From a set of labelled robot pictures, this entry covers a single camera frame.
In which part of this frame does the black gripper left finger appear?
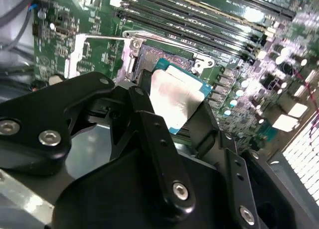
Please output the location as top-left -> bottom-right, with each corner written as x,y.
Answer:
0,70 -> 197,215

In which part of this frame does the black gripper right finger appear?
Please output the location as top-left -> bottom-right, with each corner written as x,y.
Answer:
188,102 -> 298,229

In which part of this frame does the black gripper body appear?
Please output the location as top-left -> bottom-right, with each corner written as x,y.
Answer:
52,146 -> 240,229

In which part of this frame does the silver CPU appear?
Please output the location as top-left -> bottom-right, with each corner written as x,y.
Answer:
149,56 -> 214,135

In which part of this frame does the metal socket cover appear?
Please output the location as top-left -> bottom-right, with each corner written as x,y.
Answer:
64,33 -> 137,82

